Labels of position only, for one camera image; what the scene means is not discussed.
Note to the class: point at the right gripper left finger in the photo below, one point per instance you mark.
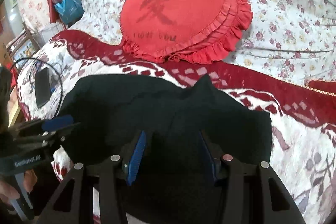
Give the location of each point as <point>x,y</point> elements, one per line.
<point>132,156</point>

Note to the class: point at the red white floral fleece blanket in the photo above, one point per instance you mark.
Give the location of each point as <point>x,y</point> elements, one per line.
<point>303,117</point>

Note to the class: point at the red heart ruffled pillow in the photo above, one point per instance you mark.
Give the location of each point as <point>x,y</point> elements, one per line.
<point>196,31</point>

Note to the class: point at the person left hand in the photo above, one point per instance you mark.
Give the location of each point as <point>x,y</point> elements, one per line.
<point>26,182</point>

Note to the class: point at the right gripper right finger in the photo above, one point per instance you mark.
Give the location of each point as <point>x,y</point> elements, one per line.
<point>211,154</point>

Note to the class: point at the blue plastic bag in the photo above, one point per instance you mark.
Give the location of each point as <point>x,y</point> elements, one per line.
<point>69,10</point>

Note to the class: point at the black smartphone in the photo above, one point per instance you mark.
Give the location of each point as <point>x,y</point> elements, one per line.
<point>42,87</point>

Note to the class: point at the black pants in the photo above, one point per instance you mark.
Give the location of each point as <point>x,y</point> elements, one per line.
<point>172,184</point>

